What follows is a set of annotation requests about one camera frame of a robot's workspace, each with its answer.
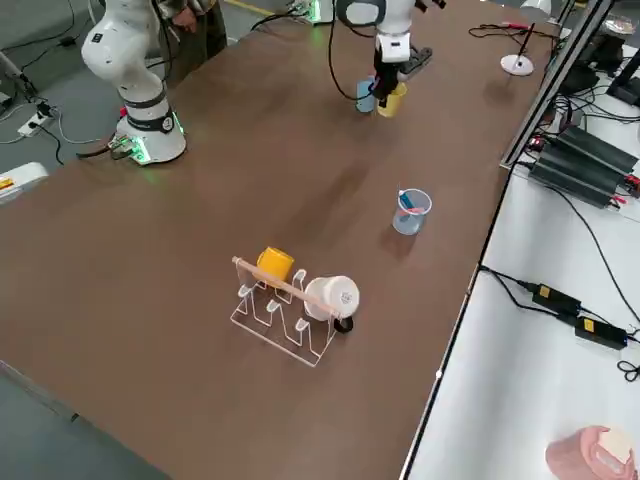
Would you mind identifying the yellow plastic cup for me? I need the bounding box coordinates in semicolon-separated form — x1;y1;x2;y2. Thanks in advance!
377;82;409;119

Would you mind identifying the light blue plastic cup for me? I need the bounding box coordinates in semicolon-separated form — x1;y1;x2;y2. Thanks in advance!
354;75;379;114

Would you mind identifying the clear acrylic cup rack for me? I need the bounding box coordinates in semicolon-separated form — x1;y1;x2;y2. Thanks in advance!
230;257;346;369

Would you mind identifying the white desk lamp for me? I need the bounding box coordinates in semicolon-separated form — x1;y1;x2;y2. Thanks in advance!
499;0;554;77

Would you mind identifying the clear plastic measuring beaker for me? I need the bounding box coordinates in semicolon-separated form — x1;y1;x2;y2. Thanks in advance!
392;187;433;236

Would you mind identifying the person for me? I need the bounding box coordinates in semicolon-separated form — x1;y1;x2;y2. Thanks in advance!
159;0;229;89

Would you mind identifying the black ribbed power supply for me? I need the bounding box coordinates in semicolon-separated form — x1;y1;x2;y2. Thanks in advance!
529;147;624;209
554;124;640;176

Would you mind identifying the orange yellow mug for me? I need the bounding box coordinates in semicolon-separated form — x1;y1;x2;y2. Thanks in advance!
256;246;295;289

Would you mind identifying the black stand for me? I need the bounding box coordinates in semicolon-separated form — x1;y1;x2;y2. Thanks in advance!
607;49;640;109

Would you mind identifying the white mug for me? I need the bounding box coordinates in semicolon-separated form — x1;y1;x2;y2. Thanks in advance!
303;273;361;321

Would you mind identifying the wooden rod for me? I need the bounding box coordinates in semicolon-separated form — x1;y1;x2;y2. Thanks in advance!
231;255;351;319

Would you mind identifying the black power adapter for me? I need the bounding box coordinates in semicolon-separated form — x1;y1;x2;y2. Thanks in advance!
573;315;629;351
530;283;583;315

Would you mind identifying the white power strip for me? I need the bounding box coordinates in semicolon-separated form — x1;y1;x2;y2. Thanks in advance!
17;112;54;136

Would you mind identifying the white box with yellow label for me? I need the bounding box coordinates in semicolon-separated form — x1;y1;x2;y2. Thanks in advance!
0;161;50;206

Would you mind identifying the pink roll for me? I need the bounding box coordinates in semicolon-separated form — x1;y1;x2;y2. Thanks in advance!
544;424;636;480

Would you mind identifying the black lamp cable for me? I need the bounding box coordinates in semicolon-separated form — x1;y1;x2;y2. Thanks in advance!
468;22;571;42

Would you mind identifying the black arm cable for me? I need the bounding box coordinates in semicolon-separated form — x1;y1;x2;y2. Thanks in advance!
327;24;374;101

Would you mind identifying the aluminium frame rail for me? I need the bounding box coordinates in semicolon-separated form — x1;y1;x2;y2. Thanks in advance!
498;0;617;169

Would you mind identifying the black adapter cable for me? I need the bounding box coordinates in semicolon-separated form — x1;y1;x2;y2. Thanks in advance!
478;265;539;294

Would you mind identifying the long black power cable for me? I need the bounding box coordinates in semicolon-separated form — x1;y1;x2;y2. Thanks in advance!
547;182;640;326

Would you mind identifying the black base cable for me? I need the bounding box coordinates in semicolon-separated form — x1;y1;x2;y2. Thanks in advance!
75;142;126;160

